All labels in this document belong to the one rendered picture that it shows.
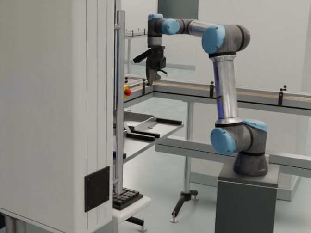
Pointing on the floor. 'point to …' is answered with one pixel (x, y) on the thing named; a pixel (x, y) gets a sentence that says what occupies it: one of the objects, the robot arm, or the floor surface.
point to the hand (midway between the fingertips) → (149, 83)
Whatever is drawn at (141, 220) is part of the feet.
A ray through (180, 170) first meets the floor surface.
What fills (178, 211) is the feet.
